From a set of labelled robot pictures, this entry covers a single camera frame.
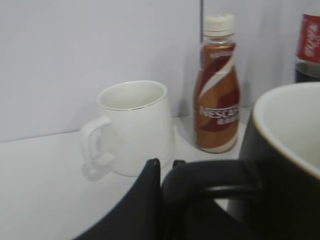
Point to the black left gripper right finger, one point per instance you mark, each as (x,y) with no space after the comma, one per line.
(178,164)

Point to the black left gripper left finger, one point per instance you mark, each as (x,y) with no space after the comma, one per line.
(137,215)

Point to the black mug white interior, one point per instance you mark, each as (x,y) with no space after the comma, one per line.
(271,192)

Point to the white ceramic mug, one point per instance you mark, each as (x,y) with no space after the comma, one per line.
(135,125)

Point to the Nescafe coffee bottle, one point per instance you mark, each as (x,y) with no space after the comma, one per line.
(216,98)

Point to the cola bottle red label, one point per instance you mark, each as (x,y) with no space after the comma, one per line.
(307,65)

